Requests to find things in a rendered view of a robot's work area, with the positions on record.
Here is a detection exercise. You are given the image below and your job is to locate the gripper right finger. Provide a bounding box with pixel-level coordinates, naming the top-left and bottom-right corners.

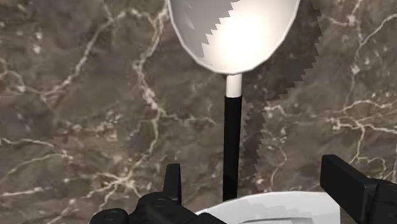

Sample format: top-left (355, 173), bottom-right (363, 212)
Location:
top-left (319, 154), bottom-right (397, 224)

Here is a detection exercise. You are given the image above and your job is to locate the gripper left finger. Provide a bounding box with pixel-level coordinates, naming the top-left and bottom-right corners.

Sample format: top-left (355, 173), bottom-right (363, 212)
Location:
top-left (89, 163), bottom-right (226, 224)

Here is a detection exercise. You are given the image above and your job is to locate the white round dish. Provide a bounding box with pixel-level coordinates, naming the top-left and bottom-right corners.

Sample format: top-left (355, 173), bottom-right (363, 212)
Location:
top-left (195, 190), bottom-right (341, 224)

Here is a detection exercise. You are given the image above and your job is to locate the white ladle with black handle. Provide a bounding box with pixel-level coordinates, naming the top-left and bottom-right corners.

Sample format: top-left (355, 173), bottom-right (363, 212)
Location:
top-left (167, 0), bottom-right (302, 202)

